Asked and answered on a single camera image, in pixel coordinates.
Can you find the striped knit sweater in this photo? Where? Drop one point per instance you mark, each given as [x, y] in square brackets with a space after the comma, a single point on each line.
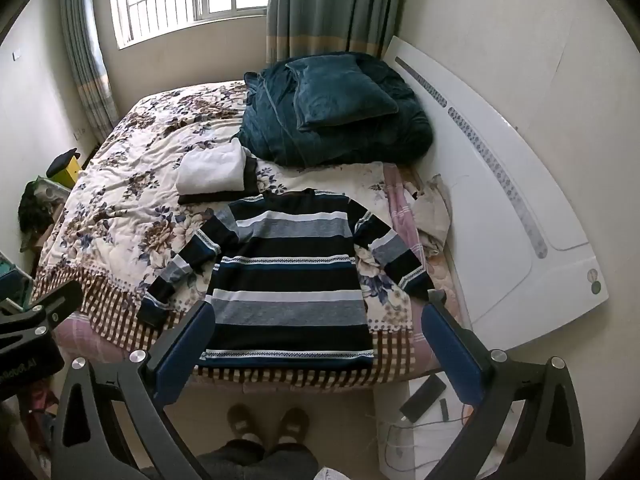
[290, 270]

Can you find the small black stick device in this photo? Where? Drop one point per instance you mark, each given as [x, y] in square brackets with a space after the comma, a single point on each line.
[443, 410]

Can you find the dark folded garment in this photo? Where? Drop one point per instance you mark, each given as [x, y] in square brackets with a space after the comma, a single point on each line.
[250, 176]

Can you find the white folded garment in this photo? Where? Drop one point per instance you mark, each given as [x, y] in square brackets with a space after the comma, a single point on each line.
[210, 167]

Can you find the white nightstand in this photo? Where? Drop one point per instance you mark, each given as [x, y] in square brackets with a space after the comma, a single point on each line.
[430, 445]

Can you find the teal plush blanket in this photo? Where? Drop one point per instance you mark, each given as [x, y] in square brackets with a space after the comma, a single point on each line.
[350, 145]

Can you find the grey-green curtain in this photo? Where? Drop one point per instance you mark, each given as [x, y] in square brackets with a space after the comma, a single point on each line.
[330, 5]
[87, 70]

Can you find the floral quilt with checked border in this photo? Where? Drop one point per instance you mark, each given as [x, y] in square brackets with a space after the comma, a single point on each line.
[125, 185]

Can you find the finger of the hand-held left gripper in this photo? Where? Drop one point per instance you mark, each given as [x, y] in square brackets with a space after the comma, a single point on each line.
[57, 300]

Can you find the person's dark pants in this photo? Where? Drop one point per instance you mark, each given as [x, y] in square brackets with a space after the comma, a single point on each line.
[260, 462]

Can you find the black smartphone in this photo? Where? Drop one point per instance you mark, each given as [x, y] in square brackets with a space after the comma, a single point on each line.
[422, 398]

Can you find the teal storage bin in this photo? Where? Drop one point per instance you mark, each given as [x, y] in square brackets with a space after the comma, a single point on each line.
[12, 285]

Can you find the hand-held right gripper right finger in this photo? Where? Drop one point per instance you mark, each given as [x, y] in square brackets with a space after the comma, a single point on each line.
[450, 355]

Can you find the yellow box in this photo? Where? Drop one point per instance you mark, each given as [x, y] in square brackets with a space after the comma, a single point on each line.
[70, 172]

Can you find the brown slipper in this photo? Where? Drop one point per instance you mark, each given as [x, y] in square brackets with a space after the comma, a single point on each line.
[242, 422]
[294, 422]

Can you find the white bed headboard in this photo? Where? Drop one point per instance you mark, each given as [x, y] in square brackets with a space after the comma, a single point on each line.
[500, 240]

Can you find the crumpled beige cloth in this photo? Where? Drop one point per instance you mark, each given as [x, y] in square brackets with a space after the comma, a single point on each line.
[435, 210]

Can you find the teal plush pillow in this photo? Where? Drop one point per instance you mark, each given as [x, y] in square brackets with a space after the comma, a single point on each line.
[340, 95]

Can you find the dark bundled cloth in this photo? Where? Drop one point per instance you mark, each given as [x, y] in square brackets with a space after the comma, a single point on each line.
[35, 212]

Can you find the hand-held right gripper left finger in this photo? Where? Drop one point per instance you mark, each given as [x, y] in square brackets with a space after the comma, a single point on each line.
[185, 355]

